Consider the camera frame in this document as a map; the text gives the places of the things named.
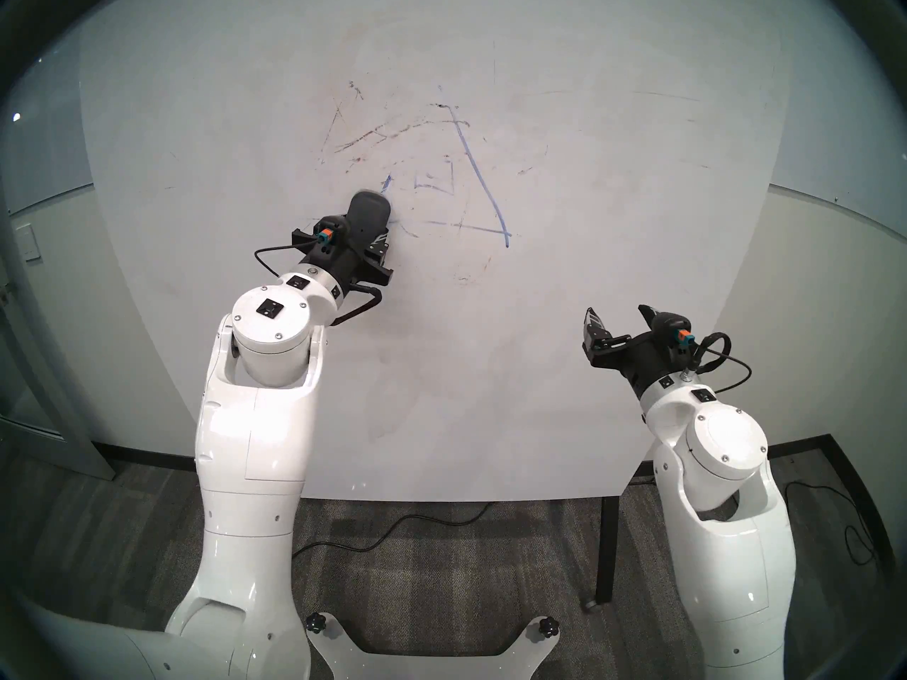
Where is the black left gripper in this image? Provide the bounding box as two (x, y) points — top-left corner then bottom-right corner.
(292, 227), (394, 297)

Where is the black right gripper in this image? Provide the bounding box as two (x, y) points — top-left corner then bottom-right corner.
(582, 302), (692, 397)

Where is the dark grey whiteboard eraser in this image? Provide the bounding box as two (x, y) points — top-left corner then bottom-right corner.
(347, 192), (393, 251)

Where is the white whiteboard table surface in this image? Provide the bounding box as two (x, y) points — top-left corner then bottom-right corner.
(78, 0), (791, 504)

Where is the black table leg with caster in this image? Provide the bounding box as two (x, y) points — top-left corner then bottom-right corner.
(582, 494), (621, 611)

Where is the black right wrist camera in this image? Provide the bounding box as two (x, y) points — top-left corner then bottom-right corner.
(652, 310), (694, 352)

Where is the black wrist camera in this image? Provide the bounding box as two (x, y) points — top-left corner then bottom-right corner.
(313, 217), (351, 254)
(652, 310), (694, 352)

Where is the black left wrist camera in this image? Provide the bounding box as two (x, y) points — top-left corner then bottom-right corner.
(313, 217), (351, 254)

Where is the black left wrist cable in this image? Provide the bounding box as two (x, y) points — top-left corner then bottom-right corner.
(255, 245), (383, 327)

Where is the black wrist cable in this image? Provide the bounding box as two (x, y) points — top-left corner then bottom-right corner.
(255, 245), (383, 327)
(686, 330), (753, 392)

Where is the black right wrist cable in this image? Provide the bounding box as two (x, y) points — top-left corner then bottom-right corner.
(686, 330), (753, 392)

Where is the long black floor cable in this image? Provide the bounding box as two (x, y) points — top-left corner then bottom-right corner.
(294, 501), (491, 555)

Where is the looped black floor cable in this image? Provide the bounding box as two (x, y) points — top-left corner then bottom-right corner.
(779, 477), (879, 566)

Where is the grey glass door frame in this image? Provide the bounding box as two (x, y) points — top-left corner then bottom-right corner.
(0, 204), (116, 482)

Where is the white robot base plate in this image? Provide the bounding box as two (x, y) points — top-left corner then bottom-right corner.
(306, 615), (560, 680)

